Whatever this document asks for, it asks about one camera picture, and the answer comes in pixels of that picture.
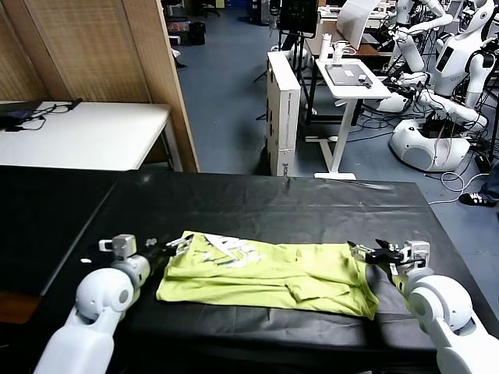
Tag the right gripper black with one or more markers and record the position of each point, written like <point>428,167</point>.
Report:
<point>386,258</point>

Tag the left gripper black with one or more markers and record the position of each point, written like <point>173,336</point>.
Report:
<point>160,251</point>

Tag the black white-striped shoe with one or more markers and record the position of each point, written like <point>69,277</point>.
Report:
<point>475,199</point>

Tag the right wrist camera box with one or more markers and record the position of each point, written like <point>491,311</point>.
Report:
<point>417,251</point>

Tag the smaller black covered table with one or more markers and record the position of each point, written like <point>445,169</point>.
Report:
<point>39,218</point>

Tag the yellow-green t-shirt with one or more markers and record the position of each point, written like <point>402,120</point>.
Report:
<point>253,280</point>

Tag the blue jeans leg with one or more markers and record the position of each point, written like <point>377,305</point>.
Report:
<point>492,183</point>

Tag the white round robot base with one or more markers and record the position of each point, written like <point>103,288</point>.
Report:
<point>417,148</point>

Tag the brown wooden desk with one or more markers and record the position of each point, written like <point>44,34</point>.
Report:
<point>370,48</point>

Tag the white cup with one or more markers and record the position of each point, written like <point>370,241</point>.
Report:
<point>337,52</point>

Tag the dark laptop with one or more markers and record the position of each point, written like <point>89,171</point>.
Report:
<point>17,113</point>

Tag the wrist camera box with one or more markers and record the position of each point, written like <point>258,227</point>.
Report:
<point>122,245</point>
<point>417,251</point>

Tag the white standing desk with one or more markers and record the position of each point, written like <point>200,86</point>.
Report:
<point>351,91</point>

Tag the small black desk gadget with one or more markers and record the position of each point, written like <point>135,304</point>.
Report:
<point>363,80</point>

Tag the grey closed laptop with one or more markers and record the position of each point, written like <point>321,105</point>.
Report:
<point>345,74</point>

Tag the white rectangular table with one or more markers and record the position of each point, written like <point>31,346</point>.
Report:
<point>85,136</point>

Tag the white curved panel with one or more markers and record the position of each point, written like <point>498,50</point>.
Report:
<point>354,23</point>

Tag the tall white cardboard box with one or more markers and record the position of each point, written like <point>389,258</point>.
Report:
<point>282,113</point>

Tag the white bottle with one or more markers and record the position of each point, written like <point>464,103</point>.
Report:
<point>324,48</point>

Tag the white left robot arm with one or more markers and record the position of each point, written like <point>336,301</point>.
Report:
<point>101,296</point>

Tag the black monitor on stand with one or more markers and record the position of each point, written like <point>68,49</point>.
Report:
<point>298,15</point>

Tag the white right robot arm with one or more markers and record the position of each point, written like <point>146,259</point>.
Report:
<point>436,300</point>

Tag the white humanoid robot raised arm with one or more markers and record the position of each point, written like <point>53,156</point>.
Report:
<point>409,46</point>

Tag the large black table cover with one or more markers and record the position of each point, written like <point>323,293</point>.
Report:
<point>273,202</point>

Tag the black tripod stand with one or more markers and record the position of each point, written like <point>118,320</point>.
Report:
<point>298,58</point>

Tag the black bin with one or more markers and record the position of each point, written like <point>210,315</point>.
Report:
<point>197,33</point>

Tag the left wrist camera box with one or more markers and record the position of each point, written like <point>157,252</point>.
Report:
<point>122,245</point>

